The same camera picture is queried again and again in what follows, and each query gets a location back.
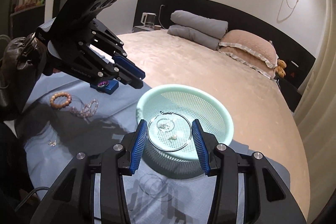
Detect large silver hoop earring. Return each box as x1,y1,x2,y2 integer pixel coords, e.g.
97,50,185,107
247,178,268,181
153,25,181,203
147,111,192,152

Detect pink crystal bead bracelet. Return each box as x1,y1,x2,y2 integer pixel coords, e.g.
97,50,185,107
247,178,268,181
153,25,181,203
68,98,100,119

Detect orange bead bracelet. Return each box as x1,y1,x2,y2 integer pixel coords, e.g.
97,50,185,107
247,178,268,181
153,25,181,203
49,91,72,110

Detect small silver stud earrings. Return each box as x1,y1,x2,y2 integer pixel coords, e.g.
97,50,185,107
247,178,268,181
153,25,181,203
158,124,169,130

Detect left forearm dark sleeve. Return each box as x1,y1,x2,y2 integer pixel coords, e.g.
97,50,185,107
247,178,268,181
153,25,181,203
1,34,47,122

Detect left hand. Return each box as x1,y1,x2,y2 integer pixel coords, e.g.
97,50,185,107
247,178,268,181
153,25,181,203
52,68,61,74

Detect blue rectangular box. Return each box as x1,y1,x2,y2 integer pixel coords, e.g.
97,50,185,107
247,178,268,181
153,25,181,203
90,80,119,95

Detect purple glass ball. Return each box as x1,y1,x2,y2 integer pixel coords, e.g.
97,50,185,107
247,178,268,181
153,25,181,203
97,80,109,88

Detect mint green plastic basket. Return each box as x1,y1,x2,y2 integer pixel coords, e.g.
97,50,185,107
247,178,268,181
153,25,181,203
135,84,235,163

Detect white appliance on nightstand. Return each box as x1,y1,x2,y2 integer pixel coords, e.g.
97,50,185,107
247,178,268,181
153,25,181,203
141,12,156,28

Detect beige bed cover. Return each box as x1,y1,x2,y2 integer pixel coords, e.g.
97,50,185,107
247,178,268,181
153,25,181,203
120,30,310,215

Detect blue cloth mat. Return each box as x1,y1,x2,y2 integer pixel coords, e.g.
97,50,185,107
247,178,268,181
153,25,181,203
15,73,304,223

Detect lower grey folded quilt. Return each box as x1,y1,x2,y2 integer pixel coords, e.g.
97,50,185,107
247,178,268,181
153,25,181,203
167,24,220,51

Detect grey folded quilt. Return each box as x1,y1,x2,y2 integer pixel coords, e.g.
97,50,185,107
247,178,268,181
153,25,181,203
170,10,228,39
167,24,220,51

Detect upper grey folded quilt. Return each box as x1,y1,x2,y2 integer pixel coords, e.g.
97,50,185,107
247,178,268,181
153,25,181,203
170,10,228,39

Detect lower pink ruffled pillow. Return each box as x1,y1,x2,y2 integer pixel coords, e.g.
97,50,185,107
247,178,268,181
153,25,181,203
219,47,275,80

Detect pink ruffled pillow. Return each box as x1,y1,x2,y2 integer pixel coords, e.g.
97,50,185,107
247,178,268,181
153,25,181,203
219,47,275,80
219,30,278,69

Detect black nightstand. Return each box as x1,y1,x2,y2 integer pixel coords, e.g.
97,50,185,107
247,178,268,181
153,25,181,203
278,79,302,112

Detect brown teddy bear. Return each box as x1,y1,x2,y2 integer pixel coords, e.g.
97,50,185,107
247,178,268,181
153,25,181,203
274,59,286,79

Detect upper pink ruffled pillow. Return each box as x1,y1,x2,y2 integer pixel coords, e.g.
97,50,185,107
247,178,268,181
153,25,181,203
219,30,278,69

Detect cream curtain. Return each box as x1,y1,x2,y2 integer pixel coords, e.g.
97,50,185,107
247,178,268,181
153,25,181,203
294,0,335,223

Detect black headboard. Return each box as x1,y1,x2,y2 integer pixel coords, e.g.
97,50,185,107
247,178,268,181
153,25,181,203
132,0,316,88

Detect black camera box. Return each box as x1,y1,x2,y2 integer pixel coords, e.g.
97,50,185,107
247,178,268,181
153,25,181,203
52,0,117,28

